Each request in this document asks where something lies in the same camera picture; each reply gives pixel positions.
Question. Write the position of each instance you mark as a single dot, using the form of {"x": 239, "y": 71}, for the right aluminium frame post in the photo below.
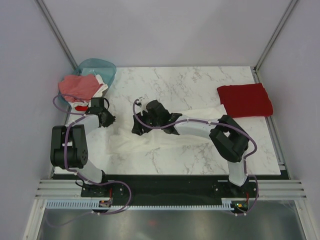
{"x": 276, "y": 33}

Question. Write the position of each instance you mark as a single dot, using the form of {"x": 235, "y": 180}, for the white t shirt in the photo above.
{"x": 119, "y": 138}

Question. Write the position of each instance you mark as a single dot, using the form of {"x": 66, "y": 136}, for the pink t shirt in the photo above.
{"x": 77, "y": 88}

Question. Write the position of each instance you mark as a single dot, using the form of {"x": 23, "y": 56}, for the aluminium extrusion crossbar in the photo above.
{"x": 271, "y": 190}

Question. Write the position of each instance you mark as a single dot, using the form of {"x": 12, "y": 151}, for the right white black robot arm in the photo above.
{"x": 229, "y": 139}

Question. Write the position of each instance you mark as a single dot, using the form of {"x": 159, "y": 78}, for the folded red t shirt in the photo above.
{"x": 247, "y": 100}

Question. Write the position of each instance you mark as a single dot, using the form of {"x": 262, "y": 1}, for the aluminium frame post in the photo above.
{"x": 276, "y": 33}
{"x": 57, "y": 33}

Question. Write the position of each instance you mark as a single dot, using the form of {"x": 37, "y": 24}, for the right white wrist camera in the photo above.
{"x": 141, "y": 103}

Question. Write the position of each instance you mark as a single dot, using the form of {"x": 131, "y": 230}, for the white slotted cable duct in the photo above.
{"x": 95, "y": 204}

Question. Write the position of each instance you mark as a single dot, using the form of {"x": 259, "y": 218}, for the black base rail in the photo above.
{"x": 172, "y": 189}

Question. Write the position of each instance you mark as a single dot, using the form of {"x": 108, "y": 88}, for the white shirt red trim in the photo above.
{"x": 83, "y": 106}

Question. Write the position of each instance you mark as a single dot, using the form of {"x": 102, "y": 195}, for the teal plastic basket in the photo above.
{"x": 94, "y": 66}

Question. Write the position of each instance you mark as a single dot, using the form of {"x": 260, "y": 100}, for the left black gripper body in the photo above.
{"x": 109, "y": 118}

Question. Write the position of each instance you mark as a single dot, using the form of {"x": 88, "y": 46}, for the left aluminium frame post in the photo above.
{"x": 57, "y": 33}

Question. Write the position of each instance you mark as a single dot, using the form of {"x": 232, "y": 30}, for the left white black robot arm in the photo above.
{"x": 69, "y": 148}

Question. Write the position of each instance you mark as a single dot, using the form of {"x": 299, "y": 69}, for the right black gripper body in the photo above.
{"x": 149, "y": 121}

